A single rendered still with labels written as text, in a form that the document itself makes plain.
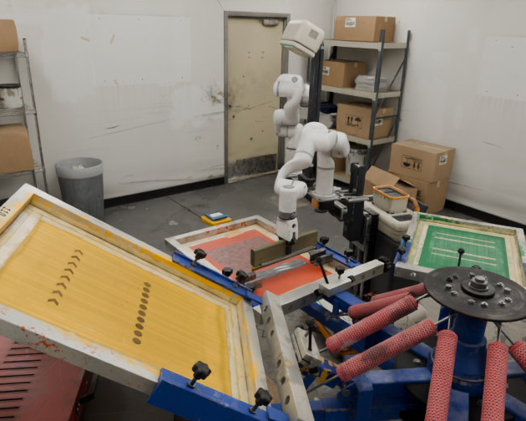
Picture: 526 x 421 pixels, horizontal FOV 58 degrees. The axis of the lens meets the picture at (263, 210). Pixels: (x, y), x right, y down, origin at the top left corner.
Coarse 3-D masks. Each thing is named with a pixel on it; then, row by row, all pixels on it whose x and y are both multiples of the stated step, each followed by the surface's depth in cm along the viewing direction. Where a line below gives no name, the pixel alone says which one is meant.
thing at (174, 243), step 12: (252, 216) 270; (216, 228) 253; (228, 228) 258; (168, 240) 238; (180, 240) 241; (192, 240) 246; (180, 252) 227; (204, 264) 215; (336, 264) 222; (300, 288) 198
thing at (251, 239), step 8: (248, 232) 258; (256, 232) 258; (232, 240) 248; (240, 240) 249; (248, 240) 249; (256, 240) 249; (264, 240) 249; (272, 240) 250; (240, 248) 239; (248, 248) 240; (296, 256) 233; (272, 264) 225; (312, 264) 226; (288, 272) 218; (296, 272) 218; (304, 272) 218; (312, 272) 218; (320, 272) 218; (328, 272) 219; (296, 280) 211; (304, 280) 212; (312, 280) 212
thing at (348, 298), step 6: (336, 294) 185; (342, 294) 185; (348, 294) 185; (330, 300) 187; (342, 300) 181; (348, 300) 181; (354, 300) 181; (360, 300) 181; (342, 306) 182; (348, 306) 179
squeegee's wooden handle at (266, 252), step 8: (304, 232) 214; (312, 232) 215; (280, 240) 206; (296, 240) 210; (304, 240) 213; (312, 240) 216; (256, 248) 199; (264, 248) 199; (272, 248) 202; (280, 248) 205; (296, 248) 211; (256, 256) 198; (264, 256) 201; (272, 256) 204; (256, 264) 199
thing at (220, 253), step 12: (216, 240) 248; (216, 252) 234; (228, 252) 235; (240, 252) 235; (216, 264) 223; (228, 264) 223; (240, 264) 224; (276, 276) 214; (264, 288) 204; (276, 288) 204; (288, 288) 204
